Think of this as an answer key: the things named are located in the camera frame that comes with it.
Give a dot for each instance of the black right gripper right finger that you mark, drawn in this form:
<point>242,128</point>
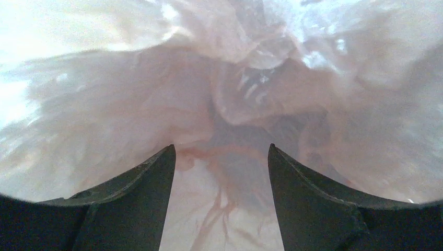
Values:
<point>315,212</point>

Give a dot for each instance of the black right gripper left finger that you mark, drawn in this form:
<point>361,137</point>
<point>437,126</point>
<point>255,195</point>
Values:
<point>127,212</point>

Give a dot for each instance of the pink plastic trash bag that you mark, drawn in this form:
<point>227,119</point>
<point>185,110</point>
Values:
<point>351,89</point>

